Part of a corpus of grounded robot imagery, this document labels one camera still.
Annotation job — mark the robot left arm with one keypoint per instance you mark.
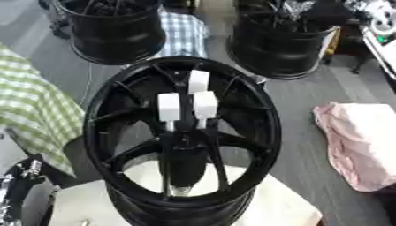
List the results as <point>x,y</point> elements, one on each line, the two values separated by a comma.
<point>20,188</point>

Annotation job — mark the green white checked cloth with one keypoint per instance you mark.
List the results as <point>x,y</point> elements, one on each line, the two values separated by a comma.
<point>31,103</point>

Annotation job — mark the white stand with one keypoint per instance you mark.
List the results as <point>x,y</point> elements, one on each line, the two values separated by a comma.
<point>87,203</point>

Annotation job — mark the black wheel rim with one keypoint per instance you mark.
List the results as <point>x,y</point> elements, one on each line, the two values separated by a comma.
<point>278,50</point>
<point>118,38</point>

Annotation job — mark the pink cloth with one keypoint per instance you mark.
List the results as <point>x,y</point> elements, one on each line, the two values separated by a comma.
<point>361,144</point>

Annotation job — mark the black spoked wheel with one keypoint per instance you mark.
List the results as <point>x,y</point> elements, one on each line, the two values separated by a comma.
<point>258,123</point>

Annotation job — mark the white pin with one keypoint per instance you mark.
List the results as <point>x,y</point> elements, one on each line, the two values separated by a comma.
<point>198,81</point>
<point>168,106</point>
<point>205,104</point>

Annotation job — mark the blue white checked cloth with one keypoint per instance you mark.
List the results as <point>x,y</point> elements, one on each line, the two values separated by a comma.
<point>183,32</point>

